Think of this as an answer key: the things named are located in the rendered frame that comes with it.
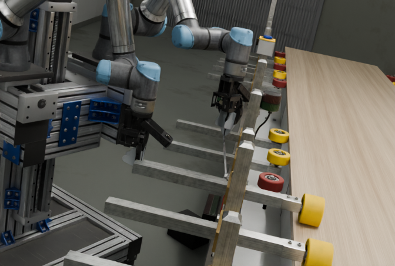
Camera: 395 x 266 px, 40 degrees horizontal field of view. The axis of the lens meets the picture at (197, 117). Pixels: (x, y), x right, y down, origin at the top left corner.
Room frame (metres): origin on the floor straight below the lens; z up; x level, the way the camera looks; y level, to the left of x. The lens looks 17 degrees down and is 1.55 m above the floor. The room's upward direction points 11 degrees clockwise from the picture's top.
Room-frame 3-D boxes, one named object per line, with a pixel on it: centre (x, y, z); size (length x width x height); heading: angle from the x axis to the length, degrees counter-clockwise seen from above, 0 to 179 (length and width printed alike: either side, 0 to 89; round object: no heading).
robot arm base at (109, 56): (2.22, 0.40, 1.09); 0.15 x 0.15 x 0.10
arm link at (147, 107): (1.64, 0.18, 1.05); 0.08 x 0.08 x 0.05
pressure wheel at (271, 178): (1.61, -0.27, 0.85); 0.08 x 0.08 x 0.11
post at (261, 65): (2.15, -0.21, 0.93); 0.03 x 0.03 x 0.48; 85
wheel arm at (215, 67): (3.36, -0.25, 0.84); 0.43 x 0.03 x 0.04; 85
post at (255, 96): (1.66, -0.17, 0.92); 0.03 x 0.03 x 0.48; 85
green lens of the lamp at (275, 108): (1.65, -0.21, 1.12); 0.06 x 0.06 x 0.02
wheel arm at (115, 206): (1.12, -0.08, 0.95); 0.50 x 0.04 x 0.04; 85
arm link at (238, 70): (1.77, -0.09, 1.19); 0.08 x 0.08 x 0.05
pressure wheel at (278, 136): (2.10, -0.33, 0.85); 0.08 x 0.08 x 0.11
